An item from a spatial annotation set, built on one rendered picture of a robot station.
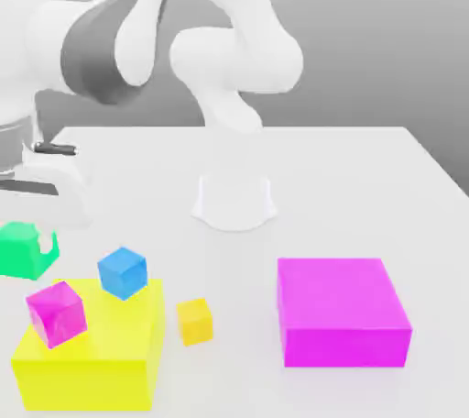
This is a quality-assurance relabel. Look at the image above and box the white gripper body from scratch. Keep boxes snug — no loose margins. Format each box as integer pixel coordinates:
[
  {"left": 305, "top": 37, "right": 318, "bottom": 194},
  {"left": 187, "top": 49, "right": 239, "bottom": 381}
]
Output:
[{"left": 0, "top": 163, "right": 92, "bottom": 230}]

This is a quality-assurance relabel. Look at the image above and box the small green cube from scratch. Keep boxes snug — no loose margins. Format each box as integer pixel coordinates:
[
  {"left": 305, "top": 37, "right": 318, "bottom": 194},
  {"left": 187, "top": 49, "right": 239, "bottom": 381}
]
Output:
[{"left": 0, "top": 220, "right": 61, "bottom": 282}]

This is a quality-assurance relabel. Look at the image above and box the small magenta cube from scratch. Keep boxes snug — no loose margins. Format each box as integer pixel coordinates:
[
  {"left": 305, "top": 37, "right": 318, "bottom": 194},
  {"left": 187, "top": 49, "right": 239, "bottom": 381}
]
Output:
[{"left": 25, "top": 280, "right": 89, "bottom": 350}]

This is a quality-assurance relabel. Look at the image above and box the small blue cube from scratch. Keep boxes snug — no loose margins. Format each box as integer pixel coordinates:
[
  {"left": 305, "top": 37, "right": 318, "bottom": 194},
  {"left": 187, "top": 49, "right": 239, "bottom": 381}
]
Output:
[{"left": 96, "top": 246, "right": 149, "bottom": 303}]

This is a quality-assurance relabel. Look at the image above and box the small yellow cube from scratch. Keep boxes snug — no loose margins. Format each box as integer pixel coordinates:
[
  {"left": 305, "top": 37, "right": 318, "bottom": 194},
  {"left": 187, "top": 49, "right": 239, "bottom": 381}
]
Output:
[{"left": 176, "top": 297, "right": 214, "bottom": 348}]

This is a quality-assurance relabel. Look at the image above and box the large yellow box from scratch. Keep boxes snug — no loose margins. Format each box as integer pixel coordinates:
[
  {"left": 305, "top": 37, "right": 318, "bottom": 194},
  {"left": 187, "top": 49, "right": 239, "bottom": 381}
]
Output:
[{"left": 10, "top": 277, "right": 167, "bottom": 413}]

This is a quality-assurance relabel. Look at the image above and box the large magenta box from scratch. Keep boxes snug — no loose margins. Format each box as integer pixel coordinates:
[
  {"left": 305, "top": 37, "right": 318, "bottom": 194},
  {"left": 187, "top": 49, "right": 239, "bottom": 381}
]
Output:
[{"left": 276, "top": 257, "right": 414, "bottom": 369}]

